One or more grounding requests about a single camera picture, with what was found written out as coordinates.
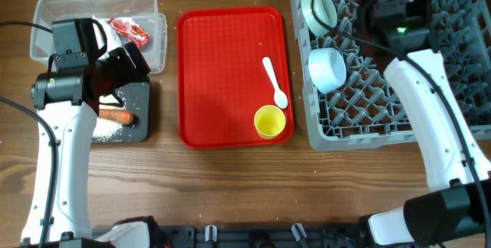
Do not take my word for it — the white tissue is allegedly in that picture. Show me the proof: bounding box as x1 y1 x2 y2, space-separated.
91 17 122 55

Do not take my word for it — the yellow plastic cup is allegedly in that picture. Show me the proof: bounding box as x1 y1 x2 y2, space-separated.
254 105 286 140

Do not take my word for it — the white plastic spoon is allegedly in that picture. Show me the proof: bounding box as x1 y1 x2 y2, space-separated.
262 57 288 109

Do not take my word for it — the red snack wrapper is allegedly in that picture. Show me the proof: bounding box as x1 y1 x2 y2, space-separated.
107 18 150 48

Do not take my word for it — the light green bowl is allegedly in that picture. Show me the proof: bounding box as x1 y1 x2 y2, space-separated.
301 0 338 37

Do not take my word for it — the red serving tray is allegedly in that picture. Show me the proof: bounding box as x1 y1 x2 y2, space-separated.
177 6 295 149

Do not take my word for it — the light blue bowl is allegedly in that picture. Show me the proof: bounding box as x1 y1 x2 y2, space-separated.
308 48 347 94

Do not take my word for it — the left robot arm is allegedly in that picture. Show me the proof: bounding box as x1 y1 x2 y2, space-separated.
21 42 150 247

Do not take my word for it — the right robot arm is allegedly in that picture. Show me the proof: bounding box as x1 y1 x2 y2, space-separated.
356 15 490 246

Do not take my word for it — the black waste tray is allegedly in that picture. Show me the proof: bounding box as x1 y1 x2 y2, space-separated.
106 77 151 143

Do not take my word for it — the orange carrot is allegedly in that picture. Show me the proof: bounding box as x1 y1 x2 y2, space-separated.
99 109 134 125

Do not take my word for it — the grey dishwasher rack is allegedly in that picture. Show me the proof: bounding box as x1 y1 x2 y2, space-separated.
290 0 490 151

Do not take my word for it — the white rice pile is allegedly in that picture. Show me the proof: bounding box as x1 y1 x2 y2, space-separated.
91 94 126 144

